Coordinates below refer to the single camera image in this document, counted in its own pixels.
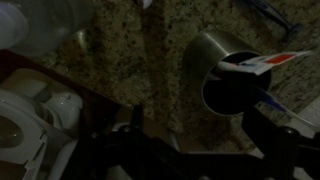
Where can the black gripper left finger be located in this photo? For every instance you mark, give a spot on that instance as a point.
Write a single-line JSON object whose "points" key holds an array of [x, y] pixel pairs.
{"points": [[141, 157]]}

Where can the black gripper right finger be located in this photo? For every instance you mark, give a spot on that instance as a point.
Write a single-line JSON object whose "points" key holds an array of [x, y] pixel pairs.
{"points": [[283, 147]]}

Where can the white toothpaste tube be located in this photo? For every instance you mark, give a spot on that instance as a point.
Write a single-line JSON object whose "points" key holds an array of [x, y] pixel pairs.
{"points": [[261, 64]]}

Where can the silver metal cup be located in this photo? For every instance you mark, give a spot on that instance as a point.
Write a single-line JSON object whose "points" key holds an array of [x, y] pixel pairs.
{"points": [[208, 60]]}

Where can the blue white toothbrush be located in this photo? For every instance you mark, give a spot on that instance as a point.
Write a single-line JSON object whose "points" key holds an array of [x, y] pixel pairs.
{"points": [[265, 97]]}

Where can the blue razor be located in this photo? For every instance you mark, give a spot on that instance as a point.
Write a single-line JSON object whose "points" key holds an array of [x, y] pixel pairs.
{"points": [[291, 29]]}

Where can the clear plastic bottle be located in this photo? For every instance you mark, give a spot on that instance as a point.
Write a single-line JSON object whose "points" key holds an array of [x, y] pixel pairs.
{"points": [[36, 27]]}

